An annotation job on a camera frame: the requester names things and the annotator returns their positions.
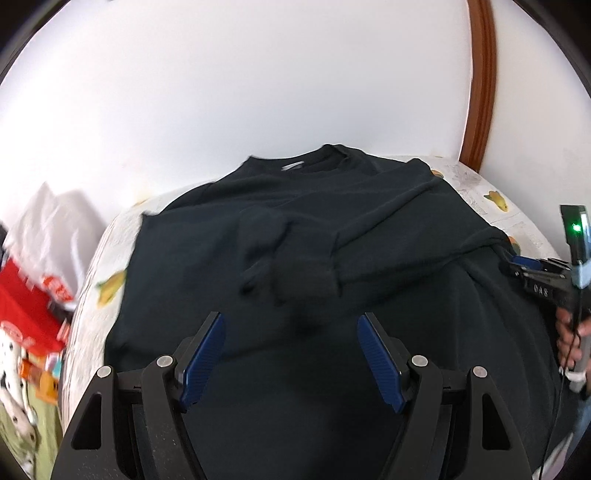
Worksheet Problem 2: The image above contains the black long-sleeve sweatshirt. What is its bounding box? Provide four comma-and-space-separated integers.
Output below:
103, 143, 583, 480

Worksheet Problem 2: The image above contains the person right hand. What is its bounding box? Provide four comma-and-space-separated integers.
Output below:
555, 307, 591, 375

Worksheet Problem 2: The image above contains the fruit print table cover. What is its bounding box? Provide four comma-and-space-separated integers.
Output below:
59, 154, 591, 480

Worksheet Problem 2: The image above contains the orange juice bottle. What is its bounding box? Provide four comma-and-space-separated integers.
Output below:
19, 356, 59, 406

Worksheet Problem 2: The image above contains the green bed sheet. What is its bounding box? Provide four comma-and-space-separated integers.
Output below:
1, 386, 62, 479

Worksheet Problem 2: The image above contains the red paper shopping bag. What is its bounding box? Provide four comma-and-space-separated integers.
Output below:
0, 259, 65, 357

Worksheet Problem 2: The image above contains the white plastic shopping bag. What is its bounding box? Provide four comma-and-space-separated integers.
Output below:
3, 184, 106, 311

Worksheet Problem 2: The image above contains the white black spotted pillow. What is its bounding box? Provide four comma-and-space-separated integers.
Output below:
1, 330, 37, 479

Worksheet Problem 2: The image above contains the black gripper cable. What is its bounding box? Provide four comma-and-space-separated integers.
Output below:
537, 276, 584, 480

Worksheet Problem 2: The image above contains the brown wooden door frame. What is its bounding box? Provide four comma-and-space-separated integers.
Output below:
459, 0, 498, 172

